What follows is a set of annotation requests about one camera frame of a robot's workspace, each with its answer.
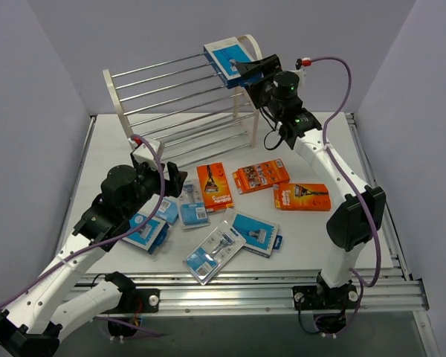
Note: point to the orange gillette fusion5 box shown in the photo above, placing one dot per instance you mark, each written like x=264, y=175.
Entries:
x=215, y=189
x=302, y=197

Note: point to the small blue cartridge pack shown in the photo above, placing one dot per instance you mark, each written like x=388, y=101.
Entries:
x=168, y=211

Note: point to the Gillette razor blister pack front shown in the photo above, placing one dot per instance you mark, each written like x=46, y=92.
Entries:
x=214, y=252

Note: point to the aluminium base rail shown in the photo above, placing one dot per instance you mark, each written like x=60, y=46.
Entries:
x=269, y=293

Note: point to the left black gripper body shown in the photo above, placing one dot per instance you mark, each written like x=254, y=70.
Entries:
x=167, y=180

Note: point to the orange Gillette Fusion5 box centre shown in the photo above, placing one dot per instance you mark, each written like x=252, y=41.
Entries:
x=215, y=189

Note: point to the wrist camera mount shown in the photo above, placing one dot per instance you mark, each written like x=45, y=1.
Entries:
x=300, y=67
x=142, y=154

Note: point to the Gillette razor blister pack upright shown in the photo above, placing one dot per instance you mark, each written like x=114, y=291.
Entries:
x=191, y=209

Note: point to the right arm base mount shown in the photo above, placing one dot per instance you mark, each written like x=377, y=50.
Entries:
x=326, y=311

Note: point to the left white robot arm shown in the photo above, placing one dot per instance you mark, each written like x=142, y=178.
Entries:
x=39, y=319

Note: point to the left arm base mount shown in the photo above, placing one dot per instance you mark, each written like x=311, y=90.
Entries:
x=133, y=306

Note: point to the orange Gillette styler box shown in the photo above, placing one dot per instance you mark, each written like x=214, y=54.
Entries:
x=260, y=176

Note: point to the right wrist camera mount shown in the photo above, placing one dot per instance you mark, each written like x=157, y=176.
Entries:
x=300, y=67

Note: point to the blue harry's box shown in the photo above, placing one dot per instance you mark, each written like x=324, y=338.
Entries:
x=150, y=237
x=261, y=237
x=223, y=56

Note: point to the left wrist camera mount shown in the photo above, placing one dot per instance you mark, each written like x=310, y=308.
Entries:
x=142, y=154

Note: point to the orange Gillette Fusion5 box right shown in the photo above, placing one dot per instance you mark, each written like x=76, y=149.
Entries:
x=302, y=197

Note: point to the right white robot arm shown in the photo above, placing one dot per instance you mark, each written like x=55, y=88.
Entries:
x=358, y=207

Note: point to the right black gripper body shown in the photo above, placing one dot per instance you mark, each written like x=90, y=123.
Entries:
x=261, y=79

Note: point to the cream metal-rod shelf rack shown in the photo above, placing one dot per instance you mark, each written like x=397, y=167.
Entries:
x=184, y=104

